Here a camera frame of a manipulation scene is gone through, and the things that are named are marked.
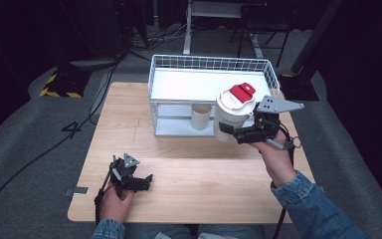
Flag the white desk with leg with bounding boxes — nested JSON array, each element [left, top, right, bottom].
[[182, 0, 247, 56]]

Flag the white wire rack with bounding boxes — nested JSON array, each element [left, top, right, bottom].
[[147, 54, 282, 138]]

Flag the bundle of floor cables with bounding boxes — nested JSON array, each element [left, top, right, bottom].
[[124, 21, 201, 53]]

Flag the person's legs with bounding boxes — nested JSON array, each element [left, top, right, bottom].
[[122, 223, 267, 239]]

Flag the right hand-held gripper cable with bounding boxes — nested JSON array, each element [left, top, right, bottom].
[[272, 121, 302, 239]]

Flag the hand-held gripper cable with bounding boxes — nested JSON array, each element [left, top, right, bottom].
[[94, 155, 120, 225], [272, 121, 302, 239]]

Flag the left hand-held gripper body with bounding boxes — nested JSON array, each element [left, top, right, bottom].
[[108, 152, 141, 199]]

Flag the left hand-held gripper cable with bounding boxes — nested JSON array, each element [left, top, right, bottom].
[[94, 155, 120, 225]]

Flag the white jar with red lid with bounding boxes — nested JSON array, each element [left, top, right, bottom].
[[212, 82, 258, 143]]

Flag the person's left hand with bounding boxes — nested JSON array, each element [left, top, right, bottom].
[[97, 184, 135, 224]]

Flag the white cup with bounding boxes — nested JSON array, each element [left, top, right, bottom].
[[190, 103, 214, 131]]

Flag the grey tape strip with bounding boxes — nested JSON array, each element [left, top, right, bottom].
[[64, 186, 90, 196]]

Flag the long black floor cable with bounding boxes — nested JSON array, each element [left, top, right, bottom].
[[0, 56, 123, 237]]

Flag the black stand with base plate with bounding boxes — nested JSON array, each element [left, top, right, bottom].
[[278, 0, 345, 102]]

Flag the person's right hand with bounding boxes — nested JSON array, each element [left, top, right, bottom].
[[249, 129, 298, 189]]

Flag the black chair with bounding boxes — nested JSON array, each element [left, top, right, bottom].
[[228, 2, 295, 69]]

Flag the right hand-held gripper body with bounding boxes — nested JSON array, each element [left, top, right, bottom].
[[252, 95, 305, 144]]

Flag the yellow black striped base plate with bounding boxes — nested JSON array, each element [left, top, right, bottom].
[[39, 67, 94, 100]]

